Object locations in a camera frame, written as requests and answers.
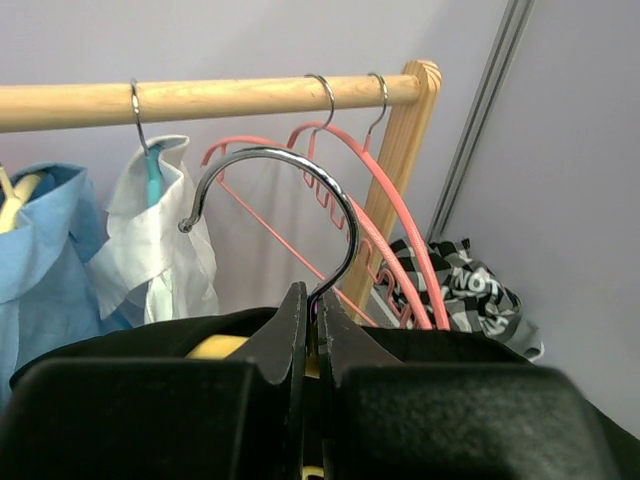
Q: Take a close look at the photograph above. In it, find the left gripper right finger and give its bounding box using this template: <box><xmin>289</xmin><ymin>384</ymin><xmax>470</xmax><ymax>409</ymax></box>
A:
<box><xmin>317</xmin><ymin>293</ymin><xmax>620</xmax><ymax>479</ymax></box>

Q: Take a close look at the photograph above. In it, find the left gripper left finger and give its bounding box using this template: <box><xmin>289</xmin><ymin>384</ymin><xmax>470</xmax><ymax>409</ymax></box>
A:
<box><xmin>1</xmin><ymin>282</ymin><xmax>308</xmax><ymax>479</ymax></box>

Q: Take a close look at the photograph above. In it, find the wooden hanger of black shirt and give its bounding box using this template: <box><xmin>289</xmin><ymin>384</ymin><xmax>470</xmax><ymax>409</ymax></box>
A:
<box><xmin>178</xmin><ymin>147</ymin><xmax>361</xmax><ymax>480</ymax></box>

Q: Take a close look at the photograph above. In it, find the black white plaid shirt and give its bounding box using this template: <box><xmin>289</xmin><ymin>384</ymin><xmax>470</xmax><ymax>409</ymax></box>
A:
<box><xmin>389</xmin><ymin>237</ymin><xmax>524</xmax><ymax>342</ymax></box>

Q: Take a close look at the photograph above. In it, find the pink hanger of plaid shirt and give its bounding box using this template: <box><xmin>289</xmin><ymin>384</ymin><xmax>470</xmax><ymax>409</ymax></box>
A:
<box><xmin>199</xmin><ymin>73</ymin><xmax>416</xmax><ymax>330</ymax></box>

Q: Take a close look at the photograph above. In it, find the pink hanger of grey shirt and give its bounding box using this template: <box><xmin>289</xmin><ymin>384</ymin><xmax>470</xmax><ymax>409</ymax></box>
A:
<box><xmin>288</xmin><ymin>74</ymin><xmax>450</xmax><ymax>330</ymax></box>

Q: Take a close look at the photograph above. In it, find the light blue shirt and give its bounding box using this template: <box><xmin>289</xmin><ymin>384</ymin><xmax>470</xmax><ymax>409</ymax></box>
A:
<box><xmin>1</xmin><ymin>163</ymin><xmax>130</xmax><ymax>403</ymax></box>

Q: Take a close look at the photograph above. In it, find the teal hanger of white shirt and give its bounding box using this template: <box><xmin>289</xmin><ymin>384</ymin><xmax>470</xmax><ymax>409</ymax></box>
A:
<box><xmin>130</xmin><ymin>79</ymin><xmax>164</xmax><ymax>207</ymax></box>

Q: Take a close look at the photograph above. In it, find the wooden hanger of blue shirt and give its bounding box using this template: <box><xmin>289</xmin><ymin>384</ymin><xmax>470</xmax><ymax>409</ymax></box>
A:
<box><xmin>0</xmin><ymin>167</ymin><xmax>47</xmax><ymax>233</ymax></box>

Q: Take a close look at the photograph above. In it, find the white plastic basket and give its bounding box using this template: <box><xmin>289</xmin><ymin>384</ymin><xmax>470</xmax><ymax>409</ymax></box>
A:
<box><xmin>365</xmin><ymin>288</ymin><xmax>545</xmax><ymax>362</ymax></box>

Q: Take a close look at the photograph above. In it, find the wooden clothes rack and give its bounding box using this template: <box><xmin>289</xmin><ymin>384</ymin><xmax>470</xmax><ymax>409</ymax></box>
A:
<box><xmin>0</xmin><ymin>59</ymin><xmax>444</xmax><ymax>324</ymax></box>

